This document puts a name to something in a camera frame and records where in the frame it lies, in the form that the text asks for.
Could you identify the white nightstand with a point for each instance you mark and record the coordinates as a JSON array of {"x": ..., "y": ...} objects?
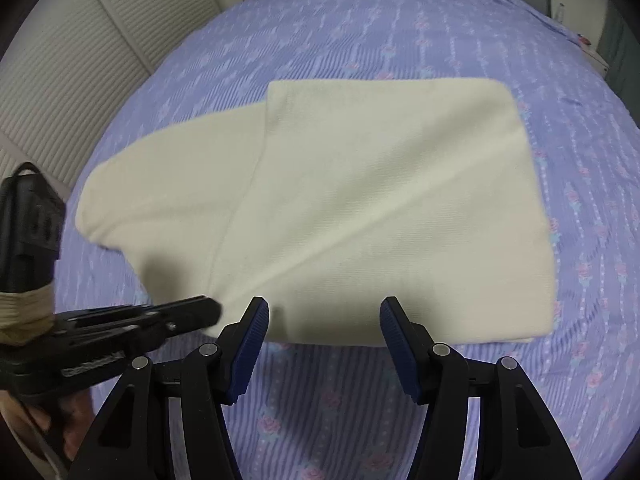
[{"x": 593, "y": 57}]

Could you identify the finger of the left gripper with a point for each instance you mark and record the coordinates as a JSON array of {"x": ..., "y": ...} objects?
[{"x": 143, "y": 326}]

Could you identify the clear plastic bottle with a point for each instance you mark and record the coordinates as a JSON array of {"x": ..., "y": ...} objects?
[{"x": 560, "y": 13}]

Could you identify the white louvered wardrobe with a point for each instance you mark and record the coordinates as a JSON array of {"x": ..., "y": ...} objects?
[{"x": 70, "y": 68}]

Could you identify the purple floral duvet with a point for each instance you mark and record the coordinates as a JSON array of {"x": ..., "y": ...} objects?
[{"x": 330, "y": 413}]

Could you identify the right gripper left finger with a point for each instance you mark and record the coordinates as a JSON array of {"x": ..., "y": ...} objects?
[{"x": 130, "y": 436}]

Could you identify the person left hand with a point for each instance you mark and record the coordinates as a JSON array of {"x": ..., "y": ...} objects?
[{"x": 77, "y": 413}]

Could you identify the green curtain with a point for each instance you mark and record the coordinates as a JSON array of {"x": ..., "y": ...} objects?
[{"x": 619, "y": 47}]

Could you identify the cream white pants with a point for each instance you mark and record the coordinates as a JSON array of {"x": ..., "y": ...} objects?
[{"x": 331, "y": 195}]

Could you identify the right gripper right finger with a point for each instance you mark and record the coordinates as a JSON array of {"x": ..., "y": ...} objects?
[{"x": 518, "y": 439}]

